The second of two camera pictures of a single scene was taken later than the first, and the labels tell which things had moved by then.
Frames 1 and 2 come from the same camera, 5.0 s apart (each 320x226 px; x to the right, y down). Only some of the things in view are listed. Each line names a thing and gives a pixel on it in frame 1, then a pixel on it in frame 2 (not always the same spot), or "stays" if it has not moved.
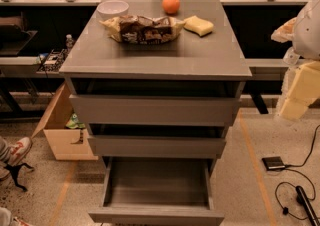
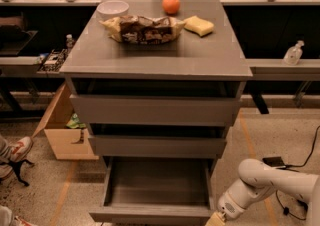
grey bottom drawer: [157, 191] stays
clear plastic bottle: [69, 42] stays
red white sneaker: [19, 149] stays
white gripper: [309, 35] -> [227, 204]
